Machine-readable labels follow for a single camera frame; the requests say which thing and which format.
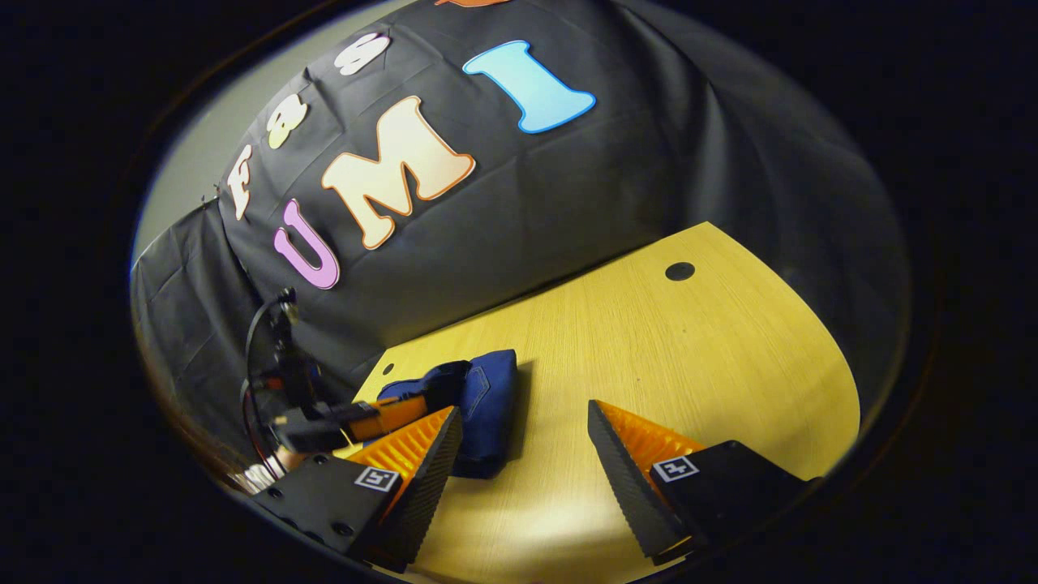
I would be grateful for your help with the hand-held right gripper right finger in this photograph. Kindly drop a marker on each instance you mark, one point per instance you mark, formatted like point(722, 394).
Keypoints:
point(628, 491)

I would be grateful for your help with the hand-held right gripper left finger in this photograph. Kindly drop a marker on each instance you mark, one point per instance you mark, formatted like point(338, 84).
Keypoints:
point(426, 495)

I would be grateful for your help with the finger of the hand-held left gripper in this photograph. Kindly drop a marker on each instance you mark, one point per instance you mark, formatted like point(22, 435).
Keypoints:
point(389, 415)

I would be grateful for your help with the blue denim jeans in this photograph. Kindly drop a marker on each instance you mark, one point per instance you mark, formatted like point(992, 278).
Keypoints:
point(491, 405)

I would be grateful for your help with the black backdrop cloth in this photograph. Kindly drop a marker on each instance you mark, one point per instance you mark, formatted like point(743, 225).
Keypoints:
point(608, 178)

